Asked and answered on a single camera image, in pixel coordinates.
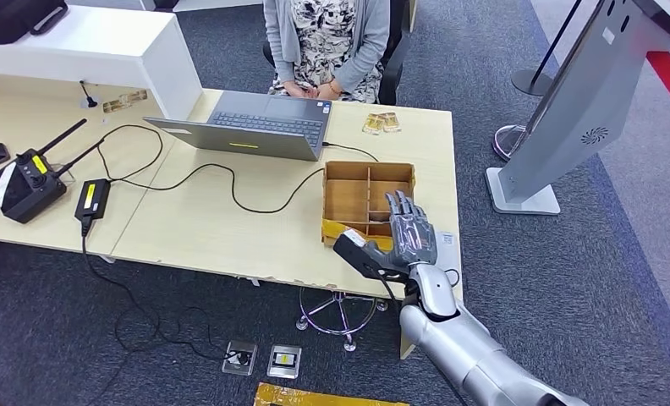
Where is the white desk shelf riser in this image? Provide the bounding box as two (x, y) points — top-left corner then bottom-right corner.
(0, 4), (203, 122)

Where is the small black desk antenna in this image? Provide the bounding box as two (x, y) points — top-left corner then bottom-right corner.
(79, 80), (100, 109)

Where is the black remote controller with antennas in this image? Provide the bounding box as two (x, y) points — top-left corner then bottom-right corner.
(0, 118), (107, 225)

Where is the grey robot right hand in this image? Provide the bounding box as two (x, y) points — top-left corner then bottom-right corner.
(363, 190), (440, 270)

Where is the person's left hand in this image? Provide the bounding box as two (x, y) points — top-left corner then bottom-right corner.
(311, 80), (342, 102)

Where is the black bag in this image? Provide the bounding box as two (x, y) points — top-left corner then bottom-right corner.
(0, 0), (70, 45)

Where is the person's right hand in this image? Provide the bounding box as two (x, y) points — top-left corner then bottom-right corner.
(283, 80), (316, 101)

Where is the chrome stool base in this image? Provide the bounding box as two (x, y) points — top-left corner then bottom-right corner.
(295, 287), (390, 354)

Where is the gold patterned ID card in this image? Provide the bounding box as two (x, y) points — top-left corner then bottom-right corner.
(361, 112), (386, 136)

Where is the black laptop power cable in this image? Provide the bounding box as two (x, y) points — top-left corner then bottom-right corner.
(94, 123), (380, 216)

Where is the grey card reader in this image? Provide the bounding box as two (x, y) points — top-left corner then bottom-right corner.
(432, 230), (463, 287)

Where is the beige desk leg panel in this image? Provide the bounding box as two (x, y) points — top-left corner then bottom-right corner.
(399, 330), (420, 361)

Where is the chrome stanchion base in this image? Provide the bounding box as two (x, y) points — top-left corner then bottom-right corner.
(492, 124), (530, 163)

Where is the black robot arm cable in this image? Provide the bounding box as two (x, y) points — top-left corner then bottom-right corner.
(378, 268), (462, 315)

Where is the yellow tape strip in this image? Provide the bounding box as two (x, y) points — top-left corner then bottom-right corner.
(321, 218), (395, 252)

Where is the black stanchion post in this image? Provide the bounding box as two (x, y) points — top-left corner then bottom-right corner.
(511, 0), (585, 97)

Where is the grey kiosk stand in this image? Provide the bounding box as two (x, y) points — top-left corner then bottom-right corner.
(485, 0), (670, 217)

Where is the person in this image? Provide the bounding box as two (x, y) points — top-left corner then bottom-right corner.
(261, 0), (393, 105)

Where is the steel floor socket box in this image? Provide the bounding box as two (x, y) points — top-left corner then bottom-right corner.
(266, 344), (303, 381)
(221, 339), (259, 376)

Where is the yellow taped cardboard sheet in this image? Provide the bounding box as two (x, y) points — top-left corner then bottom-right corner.
(253, 382), (409, 406)

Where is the black mains cable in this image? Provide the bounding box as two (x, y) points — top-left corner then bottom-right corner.
(80, 219), (245, 406)

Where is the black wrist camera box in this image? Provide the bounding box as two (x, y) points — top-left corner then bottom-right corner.
(332, 228), (412, 284)

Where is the divided cardboard box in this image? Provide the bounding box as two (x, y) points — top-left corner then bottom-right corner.
(320, 161), (417, 253)

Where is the black laptop power adapter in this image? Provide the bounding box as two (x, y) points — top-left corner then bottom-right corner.
(74, 178), (113, 222)

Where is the grey laptop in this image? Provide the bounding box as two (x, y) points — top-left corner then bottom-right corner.
(142, 91), (334, 163)

